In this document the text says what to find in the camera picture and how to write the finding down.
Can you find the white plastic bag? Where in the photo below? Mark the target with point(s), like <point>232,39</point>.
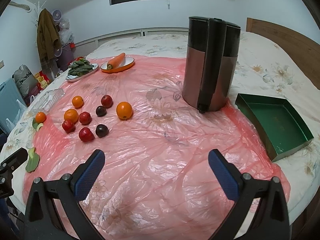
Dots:
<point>11,123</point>

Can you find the pink plastic sheet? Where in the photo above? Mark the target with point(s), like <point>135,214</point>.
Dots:
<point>156,182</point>

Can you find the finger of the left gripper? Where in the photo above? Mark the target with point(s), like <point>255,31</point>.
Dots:
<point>15,160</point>

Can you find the white plate with rim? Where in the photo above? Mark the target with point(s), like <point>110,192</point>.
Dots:
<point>72,78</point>

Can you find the green leafy vegetables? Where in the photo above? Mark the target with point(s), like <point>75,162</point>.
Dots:
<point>80,67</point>

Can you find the green tray box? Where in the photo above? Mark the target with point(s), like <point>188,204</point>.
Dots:
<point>281,129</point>

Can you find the red yellow snack box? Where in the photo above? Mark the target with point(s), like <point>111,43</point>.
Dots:
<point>43,80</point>

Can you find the red apple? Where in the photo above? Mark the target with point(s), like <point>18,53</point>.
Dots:
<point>85,118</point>
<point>107,101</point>
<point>86,135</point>
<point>68,126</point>

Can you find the green vegetable piece lower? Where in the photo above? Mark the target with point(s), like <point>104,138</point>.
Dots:
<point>33,160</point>

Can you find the large orange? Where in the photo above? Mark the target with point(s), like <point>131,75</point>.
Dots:
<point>124,110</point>

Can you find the blue suitcase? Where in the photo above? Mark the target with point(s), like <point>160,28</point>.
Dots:
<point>9,95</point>

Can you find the olive jacket on rack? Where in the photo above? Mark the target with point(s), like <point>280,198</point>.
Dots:
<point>48,38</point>

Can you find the copper black electric kettle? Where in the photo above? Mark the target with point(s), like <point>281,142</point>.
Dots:
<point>212,53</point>

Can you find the green vegetable piece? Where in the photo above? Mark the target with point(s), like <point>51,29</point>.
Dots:
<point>37,126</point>
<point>33,160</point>

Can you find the purple bin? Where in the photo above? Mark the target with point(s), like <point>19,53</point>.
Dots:
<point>65,58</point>

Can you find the clear glass dish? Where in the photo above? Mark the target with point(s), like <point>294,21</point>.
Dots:
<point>47,101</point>

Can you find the grey bag with lettering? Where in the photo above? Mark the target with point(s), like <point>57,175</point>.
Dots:
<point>25,80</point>

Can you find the orange white oval dish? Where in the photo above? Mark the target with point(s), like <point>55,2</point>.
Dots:
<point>126,64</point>

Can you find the dark plum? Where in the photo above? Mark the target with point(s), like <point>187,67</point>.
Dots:
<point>101,130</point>
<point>101,111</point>

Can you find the green vegetable piece upper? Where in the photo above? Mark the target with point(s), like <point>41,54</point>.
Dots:
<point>37,126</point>

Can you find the small white fan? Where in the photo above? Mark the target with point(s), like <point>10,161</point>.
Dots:
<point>57,15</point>

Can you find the carrot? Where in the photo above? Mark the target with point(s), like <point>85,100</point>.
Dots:
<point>116,61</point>

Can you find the small orange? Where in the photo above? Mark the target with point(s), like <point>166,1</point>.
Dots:
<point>77,102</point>
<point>40,117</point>

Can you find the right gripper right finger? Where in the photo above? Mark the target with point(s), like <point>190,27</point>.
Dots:
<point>271,218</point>

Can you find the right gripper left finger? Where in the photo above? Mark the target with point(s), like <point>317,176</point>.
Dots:
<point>42,220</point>

